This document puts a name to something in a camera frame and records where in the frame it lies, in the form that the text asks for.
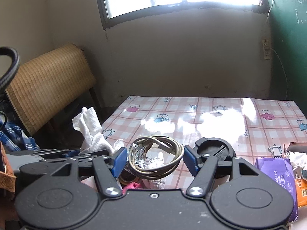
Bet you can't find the beige cable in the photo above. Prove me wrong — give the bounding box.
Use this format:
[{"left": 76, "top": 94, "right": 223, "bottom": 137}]
[{"left": 128, "top": 135, "right": 185, "bottom": 180}]

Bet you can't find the white towel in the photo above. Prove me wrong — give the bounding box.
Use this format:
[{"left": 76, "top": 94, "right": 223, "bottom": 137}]
[{"left": 72, "top": 107, "right": 124, "bottom": 156}]

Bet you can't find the purple wet wipes pack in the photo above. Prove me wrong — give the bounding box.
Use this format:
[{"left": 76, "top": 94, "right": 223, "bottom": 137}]
[{"left": 254, "top": 157, "right": 299, "bottom": 222}]

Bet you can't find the white face mask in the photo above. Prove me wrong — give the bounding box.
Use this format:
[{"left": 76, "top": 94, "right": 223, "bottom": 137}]
[{"left": 286, "top": 152, "right": 307, "bottom": 180}]

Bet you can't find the orange tissue pack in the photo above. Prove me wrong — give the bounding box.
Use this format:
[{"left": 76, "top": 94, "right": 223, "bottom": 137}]
[{"left": 295, "top": 179, "right": 307, "bottom": 208}]

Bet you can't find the black round lid cup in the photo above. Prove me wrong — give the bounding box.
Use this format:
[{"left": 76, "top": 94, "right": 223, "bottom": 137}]
[{"left": 190, "top": 137, "right": 236, "bottom": 177}]

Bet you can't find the blue plaid cloth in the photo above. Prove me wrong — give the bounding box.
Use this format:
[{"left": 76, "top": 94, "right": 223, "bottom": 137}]
[{"left": 1, "top": 111, "right": 40, "bottom": 152}]

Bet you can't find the pink checkered tablecloth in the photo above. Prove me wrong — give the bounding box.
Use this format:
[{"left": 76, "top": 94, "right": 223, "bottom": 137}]
[{"left": 81, "top": 95, "right": 307, "bottom": 221}]

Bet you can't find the woven bamboo chair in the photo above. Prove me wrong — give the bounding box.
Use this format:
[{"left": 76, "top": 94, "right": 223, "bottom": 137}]
[{"left": 5, "top": 44, "right": 96, "bottom": 136}]

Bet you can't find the shallow cardboard box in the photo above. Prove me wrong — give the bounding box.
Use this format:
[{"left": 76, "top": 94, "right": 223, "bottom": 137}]
[{"left": 284, "top": 141, "right": 307, "bottom": 154}]

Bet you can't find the green door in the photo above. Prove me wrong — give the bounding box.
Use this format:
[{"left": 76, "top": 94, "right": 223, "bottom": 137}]
[{"left": 268, "top": 0, "right": 306, "bottom": 114}]

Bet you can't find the black braided cable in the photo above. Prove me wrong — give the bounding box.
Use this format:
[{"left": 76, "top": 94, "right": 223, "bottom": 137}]
[{"left": 0, "top": 46, "right": 20, "bottom": 93}]

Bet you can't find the wall power socket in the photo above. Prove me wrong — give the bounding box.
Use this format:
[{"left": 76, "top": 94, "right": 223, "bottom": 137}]
[{"left": 262, "top": 39, "right": 271, "bottom": 60}]

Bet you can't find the white power cable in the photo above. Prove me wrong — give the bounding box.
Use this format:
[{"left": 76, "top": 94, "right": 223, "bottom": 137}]
[{"left": 263, "top": 0, "right": 288, "bottom": 101}]

